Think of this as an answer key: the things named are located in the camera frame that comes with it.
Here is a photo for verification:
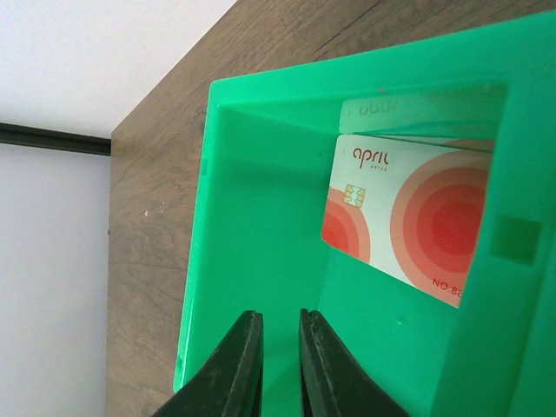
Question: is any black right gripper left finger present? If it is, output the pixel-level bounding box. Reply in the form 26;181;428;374
154;311;263;417

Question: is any black left back frame post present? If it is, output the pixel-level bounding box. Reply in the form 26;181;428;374
1;122;111;156

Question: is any left green plastic bin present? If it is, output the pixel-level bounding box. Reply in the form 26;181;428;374
174;11;555;416

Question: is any red white card stack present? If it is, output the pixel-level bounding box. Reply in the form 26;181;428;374
321;133;496;309

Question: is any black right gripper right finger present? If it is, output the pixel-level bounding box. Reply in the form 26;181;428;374
299;308;407;417

